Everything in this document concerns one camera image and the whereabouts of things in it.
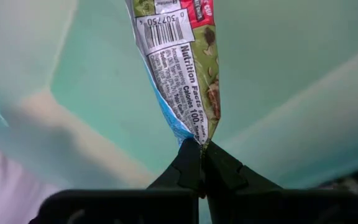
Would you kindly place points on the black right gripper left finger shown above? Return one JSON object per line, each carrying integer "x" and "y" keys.
{"x": 166, "y": 205}

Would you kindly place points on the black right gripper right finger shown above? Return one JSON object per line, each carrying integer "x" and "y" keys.
{"x": 244, "y": 202}

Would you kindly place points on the chocolate chip granola bar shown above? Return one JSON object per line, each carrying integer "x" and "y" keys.
{"x": 172, "y": 62}

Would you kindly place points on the translucent teal plastic bin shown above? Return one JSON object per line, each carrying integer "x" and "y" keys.
{"x": 275, "y": 62}

